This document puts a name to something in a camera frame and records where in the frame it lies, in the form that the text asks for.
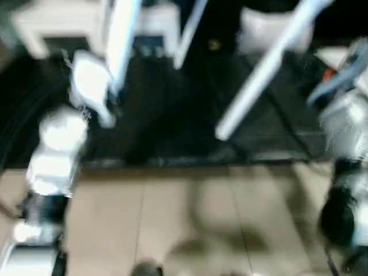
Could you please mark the small yellow label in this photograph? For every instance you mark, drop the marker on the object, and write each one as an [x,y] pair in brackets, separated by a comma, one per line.
[214,44]

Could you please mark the grey printed cushion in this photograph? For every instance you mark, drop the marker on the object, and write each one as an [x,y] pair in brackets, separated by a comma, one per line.
[258,31]

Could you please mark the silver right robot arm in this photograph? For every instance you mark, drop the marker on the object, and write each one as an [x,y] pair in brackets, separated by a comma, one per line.
[345,120]

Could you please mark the white flat board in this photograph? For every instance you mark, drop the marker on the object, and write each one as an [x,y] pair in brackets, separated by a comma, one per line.
[330,54]

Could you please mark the white plastic table leg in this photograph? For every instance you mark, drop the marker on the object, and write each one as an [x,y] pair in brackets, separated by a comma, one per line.
[122,43]
[189,31]
[267,66]

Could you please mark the white glass-door cabinet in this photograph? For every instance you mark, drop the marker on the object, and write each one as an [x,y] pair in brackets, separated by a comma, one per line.
[57,20]

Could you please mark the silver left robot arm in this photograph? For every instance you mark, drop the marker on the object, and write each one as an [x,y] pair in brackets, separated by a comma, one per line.
[57,149]

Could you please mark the dark left robot foot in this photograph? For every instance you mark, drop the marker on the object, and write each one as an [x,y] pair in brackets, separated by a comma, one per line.
[146,268]

